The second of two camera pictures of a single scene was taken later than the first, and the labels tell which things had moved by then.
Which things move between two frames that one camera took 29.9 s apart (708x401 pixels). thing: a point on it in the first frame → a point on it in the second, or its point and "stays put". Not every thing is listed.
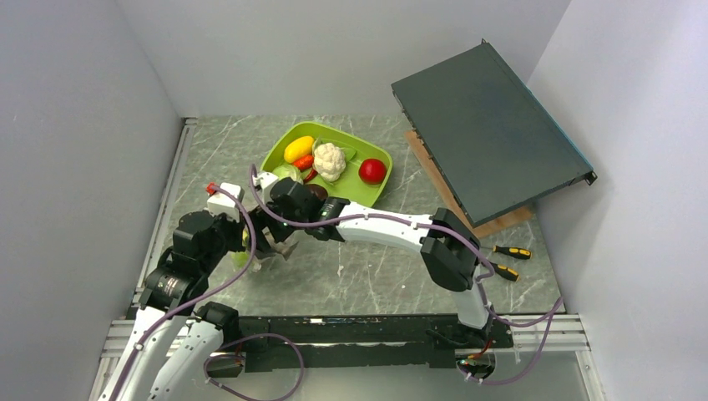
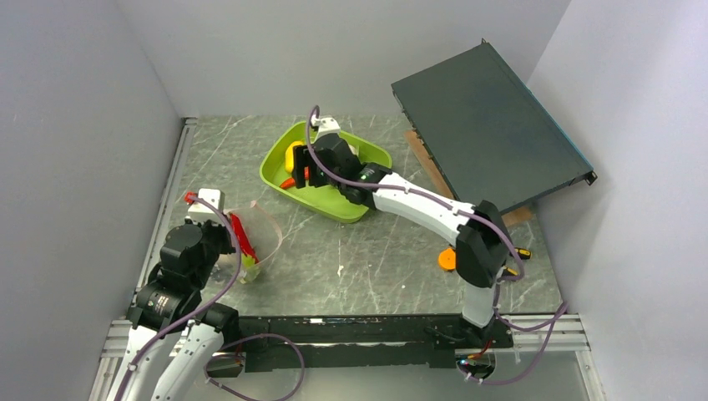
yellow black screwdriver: (515, 251) stays put
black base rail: (364, 342) stays put
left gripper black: (236, 227) stays put
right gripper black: (264, 218) → (300, 160)
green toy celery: (241, 258) → (250, 271)
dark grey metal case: (493, 139) stays put
